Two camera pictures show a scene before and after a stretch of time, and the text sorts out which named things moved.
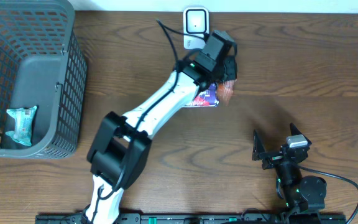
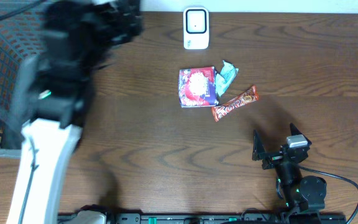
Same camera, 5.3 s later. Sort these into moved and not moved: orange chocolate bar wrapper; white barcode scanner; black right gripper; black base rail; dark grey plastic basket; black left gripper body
Moved: black left gripper body; orange chocolate bar wrapper
Not moved: white barcode scanner; black base rail; dark grey plastic basket; black right gripper
